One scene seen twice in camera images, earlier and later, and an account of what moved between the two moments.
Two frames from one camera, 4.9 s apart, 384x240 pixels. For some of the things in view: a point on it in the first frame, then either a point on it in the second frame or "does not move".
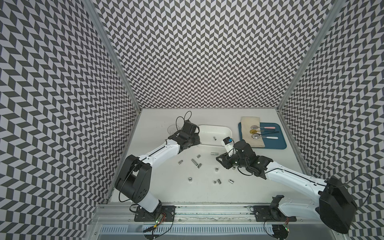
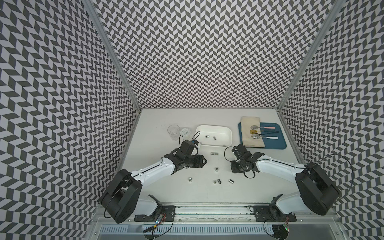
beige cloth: (246, 122) does not move
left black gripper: (196, 139) → (199, 161)
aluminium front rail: (123, 213) does not move
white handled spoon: (256, 136) does not move
